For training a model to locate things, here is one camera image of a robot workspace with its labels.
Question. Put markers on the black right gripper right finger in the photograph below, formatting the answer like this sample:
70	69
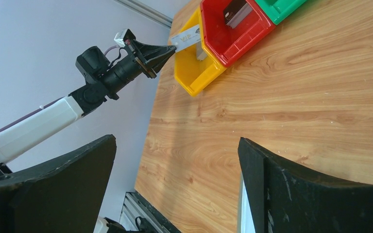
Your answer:
287	197

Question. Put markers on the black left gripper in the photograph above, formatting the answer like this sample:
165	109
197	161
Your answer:
140	59

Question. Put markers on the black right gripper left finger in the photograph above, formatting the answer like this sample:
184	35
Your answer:
61	195

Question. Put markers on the white VIP credit card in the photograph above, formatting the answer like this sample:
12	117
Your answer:
186	38

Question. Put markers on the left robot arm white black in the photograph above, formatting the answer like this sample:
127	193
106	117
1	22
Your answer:
103	80

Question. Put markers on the silver card in yellow bin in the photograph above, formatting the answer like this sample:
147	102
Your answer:
200	53

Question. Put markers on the black card in red bin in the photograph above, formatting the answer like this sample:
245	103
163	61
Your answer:
235	12

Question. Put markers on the yellow plastic bin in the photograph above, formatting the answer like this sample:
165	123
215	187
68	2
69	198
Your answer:
191	74

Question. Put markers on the red plastic bin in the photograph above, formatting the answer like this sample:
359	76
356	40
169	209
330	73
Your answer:
229	44

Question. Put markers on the green plastic bin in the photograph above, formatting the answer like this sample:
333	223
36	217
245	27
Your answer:
278	10

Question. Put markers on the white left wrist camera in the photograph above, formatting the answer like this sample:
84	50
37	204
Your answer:
123	36

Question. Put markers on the left aluminium frame post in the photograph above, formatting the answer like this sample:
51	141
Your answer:
147	12

